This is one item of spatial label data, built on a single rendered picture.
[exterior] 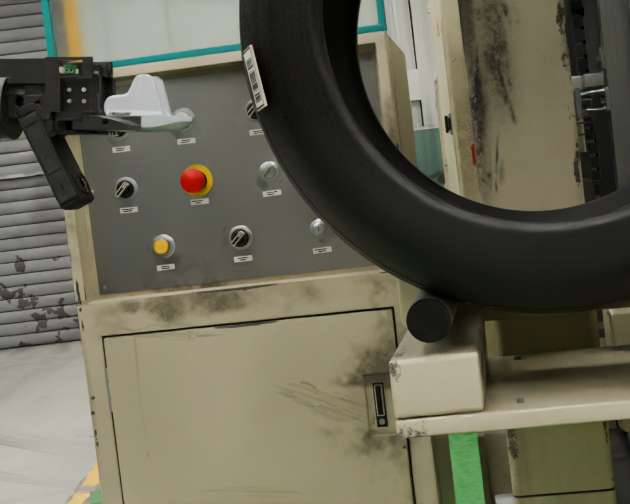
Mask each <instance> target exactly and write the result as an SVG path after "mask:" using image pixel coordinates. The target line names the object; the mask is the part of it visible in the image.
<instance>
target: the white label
mask: <svg viewBox="0 0 630 504"><path fill-rule="evenodd" d="M243 57H244V61H245V65H246V69H247V73H248V77H249V81H250V85H251V89H252V93H253V96H254V100H255V104H256V108H257V111H260V110H262V109H263V108H264V107H266V106H267V102H266V98H265V94H264V90H263V86H262V82H261V78H260V74H259V70H258V66H257V62H256V58H255V54H254V50H253V46H252V45H249V47H248V48H247V49H246V50H245V51H244V52H243Z"/></svg>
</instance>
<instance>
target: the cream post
mask: <svg viewBox="0 0 630 504"><path fill-rule="evenodd" d="M458 5H459V14H460V23H461V32H462V41H463V50H464V59H465V67H466V75H467V83H468V94H469V104H470V113H471V122H472V131H473V140H474V149H475V158H476V167H477V176H478V185H479V194H480V203H482V204H485V205H489V206H493V207H498V208H504V209H511V210H522V211H543V210H554V209H562V208H567V207H572V206H576V205H580V204H584V203H585V199H584V190H583V180H582V171H581V162H580V152H579V143H578V134H577V124H576V115H575V106H574V96H573V87H572V77H571V68H570V59H569V49H568V40H567V31H566V21H565V12H564V2H563V0H458ZM494 329H495V338H496V347H497V356H498V357H501V356H512V355H522V354H533V353H544V352H554V351H565V350H575V349H586V348H596V347H600V340H599V330H598V321H597V312H596V310H595V311H585V312H575V313H565V314H555V315H545V316H535V317H525V318H515V319H505V320H494ZM506 437H507V446H506V447H507V449H508V455H509V462H507V466H508V467H510V473H511V482H512V491H513V500H514V503H513V504H617V499H616V490H615V480H614V471H613V461H612V452H611V443H610V433H609V424H608V421H601V422H589V423H577V424H566V425H554V426H542V427H531V428H519V429H507V430H506Z"/></svg>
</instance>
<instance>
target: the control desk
mask: <svg viewBox="0 0 630 504"><path fill-rule="evenodd" d="M358 55H359V63H360V69H361V74H362V78H363V82H364V86H365V89H366V92H367V95H368V98H369V100H370V103H371V105H372V108H373V110H374V112H375V114H376V116H377V118H378V120H379V122H380V123H381V125H382V127H383V128H384V130H385V132H386V133H387V135H388V136H389V138H390V139H391V140H392V142H393V143H394V144H395V146H396V147H397V148H398V149H399V150H400V152H401V153H402V154H403V155H404V156H405V157H406V158H407V159H408V160H409V161H410V162H411V163H412V164H413V165H414V166H415V167H416V168H418V164H417V155H416V146H415V138H414V129H413V120H412V111H411V102H410V94H409V85H408V76H407V67H406V58H405V54H404V53H403V51H402V50H401V49H400V48H399V47H398V46H397V45H396V44H395V42H394V41H393V40H392V39H391V38H390V37H389V36H388V35H387V33H386V32H382V31H379V32H372V33H364V34H363V33H361V34H358ZM140 74H148V75H150V76H156V77H159V78H160V79H161V80H162V81H163V83H164V86H165V90H166V94H167V98H168V102H169V105H170V109H171V113H172V115H173V116H194V122H193V123H192V124H190V125H188V126H186V127H185V128H183V129H181V130H180V131H160V132H109V135H67V136H65V139H66V141H67V143H68V145H69V147H70V149H71V151H72V153H73V155H74V157H75V159H76V161H77V163H78V165H79V167H80V169H81V171H82V173H83V175H84V176H85V178H86V180H87V181H88V183H89V186H90V188H91V192H92V194H93V196H94V200H93V201H92V202H91V203H89V204H87V205H86V206H84V207H82V208H80V209H78V210H64V215H65V222H66V230H67V238H68V246H69V253H70V261H71V269H72V277H73V285H74V292H75V300H76V301H80V307H77V311H78V318H79V326H80V334H81V342H82V349H83V357H84V365H85V373H86V381H87V388H88V396H89V404H90V412H91V419H92V427H93V435H94V443H95V451H96V458H97V466H98V474H99V482H100V489H101V497H102V504H456V499H455V490H454V481H453V472H452V463H451V455H450V446H449V437H448V435H438V436H426V437H414V438H403V439H399V438H397V433H396V424H395V423H396V420H397V417H396V416H395V414H394V406H393V398H392V389H391V380H390V372H389V362H390V360H391V358H392V357H393V355H394V353H395V351H396V350H397V348H398V346H399V344H400V343H401V341H402V339H403V337H404V336H405V334H406V332H407V330H408V328H406V327H405V326H403V324H402V321H401V313H400V304H399V296H398V287H397V278H396V277H395V276H393V275H391V274H389V273H388V272H386V271H384V270H383V269H381V268H379V267H378V266H376V265H375V264H373V263H372V262H370V261H369V260H367V259H366V258H364V257H363V256H362V255H360V254H359V253H357V252H356V251H355V250H354V249H352V248H351V247H350V246H349V245H347V244H346V243H345V242H344V241H343V240H341V239H340V238H339V237H338V236H337V235H336V234H335V233H334V232H333V231H332V230H331V229H329V228H328V227H327V226H326V225H325V224H324V222H323V221H322V220H321V219H320V218H319V217H318V216H317V215H316V214H315V213H314V212H313V211H312V209H311V208H310V207H309V206H308V205H307V203H306V202H305V201H304V200H303V198H302V197H301V196H300V195H299V193H298V192H297V191H296V189H295V188H294V186H293V185H292V184H291V182H290V180H289V179H288V177H287V176H286V174H285V173H284V171H283V170H282V168H281V166H280V164H279V163H278V161H277V159H276V157H275V156H274V154H273V152H272V150H271V148H270V146H269V144H268V142H267V139H266V137H265V135H264V133H263V130H262V128H261V126H260V123H259V120H258V118H257V115H256V112H255V109H254V106H253V103H252V100H251V96H250V93H249V89H248V85H247V81H246V76H245V71H244V66H243V60H242V53H241V50H240V51H233V52H225V53H218V54H211V55H203V56H196V57H189V58H181V59H174V60H164V61H159V62H152V63H145V64H137V65H130V66H123V67H115V68H113V78H114V79H116V95H125V94H127V93H128V92H129V90H130V88H131V85H132V83H133V81H134V79H135V77H136V76H138V75H140Z"/></svg>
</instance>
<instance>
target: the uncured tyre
mask: <svg viewBox="0 0 630 504"><path fill-rule="evenodd" d="M360 5H361V0H239V34H240V45H241V53H242V60H243V66H244V71H245V76H246V81H247V85H248V89H249V93H250V96H251V100H252V103H253V106H254V109H255V112H256V115H257V118H258V120H259V123H260V126H261V128H262V130H263V133H264V135H265V137H266V139H267V142H268V144H269V146H270V148H271V150H272V152H273V154H274V156H275V157H276V159H277V161H278V163H279V164H280V166H281V168H282V170H283V171H284V173H285V174H286V176H287V177H288V179H289V180H290V182H291V184H292V185H293V186H294V188H295V189H296V191H297V192H298V193H299V195H300V196H301V197H302V198H303V200H304V201H305V202H306V203H307V205H308V206H309V207H310V208H311V209H312V211H313V212H314V213H315V214H316V215H317V216H318V217H319V218H320V219H321V220H322V221H323V222H324V224H325V225H326V226H327V227H328V228H329V229H331V230H332V231H333V232H334V233H335V234H336V235H337V236H338V237H339V238H340V239H341V240H343V241H344V242H345V243H346V244H347V245H349V246H350V247H351V248H352V249H354V250H355V251H356V252H357V253H359V254H360V255H362V256H363V257H364V258H366V259H367V260H369V261H370V262H372V263H373V264H375V265H376V266H378V267H379V268H381V269H383V270H384V271H386V272H388V273H389V274H391V275H393V276H395V277H397V278H398V279H400V280H402V281H404V282H406V283H408V284H411V285H413V286H415V287H417V288H419V289H422V290H424V291H427V292H429V293H432V294H434V295H437V296H440V297H443V298H446V299H449V300H452V301H456V302H459V300H464V301H468V302H472V303H477V304H481V305H487V306H492V307H499V308H500V311H505V312H515V313H533V314H550V313H568V312H578V311H586V310H592V309H598V308H603V307H608V306H613V305H617V304H621V303H625V302H628V301H630V183H629V184H627V185H626V186H624V187H622V188H620V189H618V190H616V191H614V192H612V193H610V194H608V195H606V196H604V197H601V198H599V199H596V200H593V201H590V202H587V203H584V204H580V205H576V206H572V207H567V208H562V209H554V210H543V211H522V210H511V209H504V208H498V207H493V206H489V205H485V204H482V203H479V202H476V201H473V200H470V199H467V198H465V197H462V196H460V195H458V194H456V193H454V192H452V191H450V190H448V189H446V188H444V187H443V186H441V185H439V184H438V183H436V182H435V181H433V180H432V179H430V178H429V177H428V176H426V175H425V174H424V173H422V172H421V171H420V170H419V169H418V168H416V167H415V166H414V165H413V164H412V163H411V162H410V161H409V160H408V159H407V158H406V157H405V156H404V155H403V154H402V153H401V152H400V150H399V149H398V148H397V147H396V146H395V144H394V143H393V142H392V140H391V139H390V138H389V136H388V135H387V133H386V132H385V130H384V128H383V127H382V125H381V123H380V122H379V120H378V118H377V116H376V114H375V112H374V110H373V108H372V105H371V103H370V100H369V98H368V95H367V92H366V89H365V86H364V82H363V78H362V74H361V69H360V63H359V55H358V19H359V11H360ZM249 45H252V46H253V50H254V54H255V58H256V62H257V66H258V70H259V74H260V78H261V82H262V86H263V90H264V94H265V98H266V102H267V106H266V107H264V108H263V109H262V110H260V111H257V108H256V104H255V100H254V96H253V93H252V89H251V85H250V81H249V77H248V73H247V69H246V65H245V61H244V57H243V52H244V51H245V50H246V49H247V48H248V47H249Z"/></svg>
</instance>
